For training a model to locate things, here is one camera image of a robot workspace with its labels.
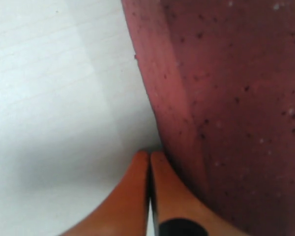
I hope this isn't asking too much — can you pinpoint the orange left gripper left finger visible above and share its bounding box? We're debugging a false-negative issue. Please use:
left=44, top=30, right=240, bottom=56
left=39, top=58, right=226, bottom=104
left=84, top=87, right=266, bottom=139
left=62, top=151, right=149, bottom=236

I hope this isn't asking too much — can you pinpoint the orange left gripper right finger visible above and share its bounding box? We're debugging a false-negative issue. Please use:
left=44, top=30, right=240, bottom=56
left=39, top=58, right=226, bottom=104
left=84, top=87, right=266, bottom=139
left=150, top=151, right=246, bottom=236

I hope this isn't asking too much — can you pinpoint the red brick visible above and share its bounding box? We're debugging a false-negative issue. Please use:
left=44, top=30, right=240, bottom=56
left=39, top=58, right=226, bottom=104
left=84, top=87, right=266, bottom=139
left=122, top=0, right=295, bottom=236

